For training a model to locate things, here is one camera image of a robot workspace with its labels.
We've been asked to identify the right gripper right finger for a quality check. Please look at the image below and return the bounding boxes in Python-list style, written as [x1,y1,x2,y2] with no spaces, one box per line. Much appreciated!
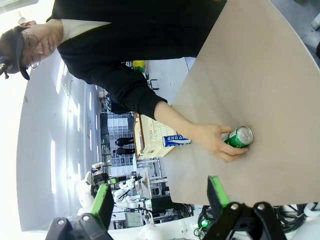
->
[202,175,287,240]

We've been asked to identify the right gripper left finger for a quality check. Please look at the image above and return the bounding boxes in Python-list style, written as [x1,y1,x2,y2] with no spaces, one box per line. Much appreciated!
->
[46,183,116,240]

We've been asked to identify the bright green soda can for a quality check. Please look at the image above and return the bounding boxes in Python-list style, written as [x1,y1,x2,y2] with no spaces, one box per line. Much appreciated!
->
[221,125,254,150]

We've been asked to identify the blue Pocari drink can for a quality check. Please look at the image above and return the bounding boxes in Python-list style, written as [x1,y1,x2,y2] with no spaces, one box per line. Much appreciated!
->
[162,134,192,148]

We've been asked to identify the person's right forearm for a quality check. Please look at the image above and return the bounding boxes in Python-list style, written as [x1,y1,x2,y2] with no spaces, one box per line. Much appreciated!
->
[153,101,198,143]

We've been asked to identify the cream basket with brown rim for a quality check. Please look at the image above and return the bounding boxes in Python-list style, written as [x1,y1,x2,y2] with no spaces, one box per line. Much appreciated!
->
[133,112,179,161]

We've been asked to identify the person's right hand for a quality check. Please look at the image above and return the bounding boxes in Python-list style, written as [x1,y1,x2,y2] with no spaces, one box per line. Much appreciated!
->
[183,123,250,163]

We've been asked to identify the distant person in black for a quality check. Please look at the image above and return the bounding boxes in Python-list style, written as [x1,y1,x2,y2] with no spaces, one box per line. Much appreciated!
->
[113,146,135,156]
[115,137,135,147]

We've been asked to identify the yellow-green box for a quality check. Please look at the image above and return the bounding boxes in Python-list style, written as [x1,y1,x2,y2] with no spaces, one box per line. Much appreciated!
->
[132,59,145,73]

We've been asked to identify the thin-rimmed glasses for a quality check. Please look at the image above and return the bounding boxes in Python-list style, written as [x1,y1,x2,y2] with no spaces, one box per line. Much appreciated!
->
[24,31,44,70]

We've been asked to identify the person in black cardigan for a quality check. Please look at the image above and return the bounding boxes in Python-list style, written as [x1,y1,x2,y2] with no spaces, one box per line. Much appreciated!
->
[0,0,227,122]

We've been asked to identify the black cap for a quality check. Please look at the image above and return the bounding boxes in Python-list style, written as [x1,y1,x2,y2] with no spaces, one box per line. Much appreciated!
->
[0,24,31,81]

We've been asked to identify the black cable bundle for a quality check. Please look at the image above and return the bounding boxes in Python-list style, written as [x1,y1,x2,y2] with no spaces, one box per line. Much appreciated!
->
[273,203,320,240]

